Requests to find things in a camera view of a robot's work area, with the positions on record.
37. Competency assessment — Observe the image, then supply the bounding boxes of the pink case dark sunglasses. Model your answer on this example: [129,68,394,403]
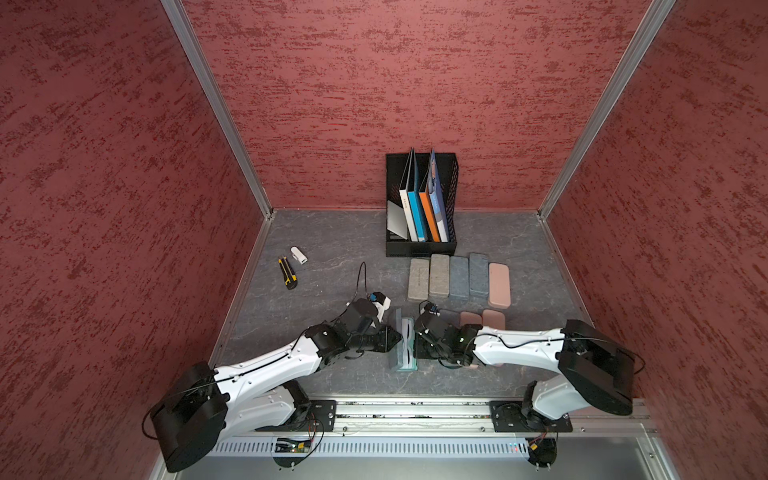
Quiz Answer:
[459,311,483,327]

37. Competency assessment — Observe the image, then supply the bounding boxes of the grey case white glasses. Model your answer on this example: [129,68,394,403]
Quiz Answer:
[389,308,418,372]

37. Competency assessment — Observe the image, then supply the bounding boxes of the pink case yellow glasses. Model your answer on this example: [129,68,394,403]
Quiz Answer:
[481,309,506,330]

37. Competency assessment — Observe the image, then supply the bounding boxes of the grey case blue glasses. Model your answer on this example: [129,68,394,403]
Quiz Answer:
[469,252,489,299]

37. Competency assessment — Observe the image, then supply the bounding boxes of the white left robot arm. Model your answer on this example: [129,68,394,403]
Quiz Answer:
[148,292,402,473]

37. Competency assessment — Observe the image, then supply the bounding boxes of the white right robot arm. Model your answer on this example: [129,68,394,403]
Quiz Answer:
[414,311,636,424]

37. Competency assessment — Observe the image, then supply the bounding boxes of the small white cylinder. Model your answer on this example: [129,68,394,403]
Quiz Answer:
[290,246,308,264]

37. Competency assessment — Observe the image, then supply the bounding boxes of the white grey book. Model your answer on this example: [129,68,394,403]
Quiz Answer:
[386,153,418,242]

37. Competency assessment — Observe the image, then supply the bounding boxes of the orange book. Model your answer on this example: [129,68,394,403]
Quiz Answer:
[418,174,441,242]

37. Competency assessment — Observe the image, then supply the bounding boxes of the teal book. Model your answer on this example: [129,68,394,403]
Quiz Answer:
[407,149,427,242]

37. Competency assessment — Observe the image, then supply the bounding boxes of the blue folder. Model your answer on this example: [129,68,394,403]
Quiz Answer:
[427,151,450,242]

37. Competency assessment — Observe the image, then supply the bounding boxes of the black mesh file holder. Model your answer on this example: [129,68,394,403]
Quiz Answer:
[385,152,459,257]

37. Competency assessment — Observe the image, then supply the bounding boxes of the perforated vent strip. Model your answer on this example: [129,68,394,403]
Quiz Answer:
[209,436,529,460]

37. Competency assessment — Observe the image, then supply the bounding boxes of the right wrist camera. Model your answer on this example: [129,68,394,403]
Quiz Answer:
[419,301,440,317]

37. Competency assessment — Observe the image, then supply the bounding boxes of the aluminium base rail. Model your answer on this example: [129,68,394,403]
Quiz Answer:
[227,394,655,438]

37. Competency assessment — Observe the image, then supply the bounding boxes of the aluminium left corner post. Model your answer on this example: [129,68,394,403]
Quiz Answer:
[161,0,274,221]

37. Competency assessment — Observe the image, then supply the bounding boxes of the aluminium corner post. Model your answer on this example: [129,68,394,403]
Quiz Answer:
[538,0,676,223]
[161,0,274,221]

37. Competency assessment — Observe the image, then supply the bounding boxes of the aluminium right corner post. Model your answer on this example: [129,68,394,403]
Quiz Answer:
[538,0,676,223]

